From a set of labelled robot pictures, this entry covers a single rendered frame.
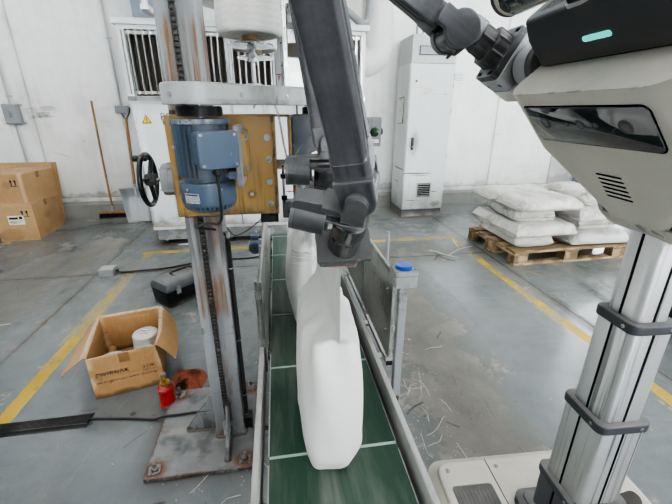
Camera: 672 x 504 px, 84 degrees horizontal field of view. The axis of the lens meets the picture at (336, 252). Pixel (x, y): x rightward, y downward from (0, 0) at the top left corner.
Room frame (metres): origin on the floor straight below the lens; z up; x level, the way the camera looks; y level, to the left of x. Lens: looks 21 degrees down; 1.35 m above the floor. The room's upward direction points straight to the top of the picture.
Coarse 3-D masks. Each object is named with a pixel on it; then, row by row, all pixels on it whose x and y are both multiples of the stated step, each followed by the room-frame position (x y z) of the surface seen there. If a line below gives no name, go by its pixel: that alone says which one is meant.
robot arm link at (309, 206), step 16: (304, 192) 0.58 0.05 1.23; (320, 192) 0.58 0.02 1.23; (304, 208) 0.57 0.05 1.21; (320, 208) 0.56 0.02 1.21; (336, 208) 0.56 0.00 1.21; (352, 208) 0.52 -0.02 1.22; (288, 224) 0.57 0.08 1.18; (304, 224) 0.57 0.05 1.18; (320, 224) 0.56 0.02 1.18; (352, 224) 0.54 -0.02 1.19
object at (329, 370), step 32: (320, 288) 0.98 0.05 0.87; (320, 320) 0.82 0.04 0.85; (352, 320) 0.89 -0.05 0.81; (320, 352) 0.77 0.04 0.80; (352, 352) 0.78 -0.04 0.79; (320, 384) 0.75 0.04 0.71; (352, 384) 0.77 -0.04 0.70; (320, 416) 0.75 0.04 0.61; (352, 416) 0.77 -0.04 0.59; (320, 448) 0.76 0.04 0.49; (352, 448) 0.77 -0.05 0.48
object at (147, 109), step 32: (128, 32) 3.72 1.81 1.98; (352, 32) 4.03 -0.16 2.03; (128, 64) 3.72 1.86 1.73; (160, 64) 3.75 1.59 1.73; (224, 64) 3.92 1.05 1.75; (128, 96) 3.69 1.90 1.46; (160, 96) 3.73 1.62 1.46; (160, 128) 3.75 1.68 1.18; (160, 160) 3.75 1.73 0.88; (160, 192) 3.74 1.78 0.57; (288, 192) 3.93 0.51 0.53; (160, 224) 3.73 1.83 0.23; (256, 224) 3.89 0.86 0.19
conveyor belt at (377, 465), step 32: (288, 320) 1.60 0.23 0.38; (288, 352) 1.34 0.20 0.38; (288, 384) 1.14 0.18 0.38; (288, 416) 0.98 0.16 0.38; (384, 416) 0.98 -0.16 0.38; (288, 448) 0.85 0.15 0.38; (384, 448) 0.85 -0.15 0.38; (288, 480) 0.75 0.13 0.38; (320, 480) 0.75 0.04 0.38; (352, 480) 0.75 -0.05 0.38; (384, 480) 0.75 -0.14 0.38
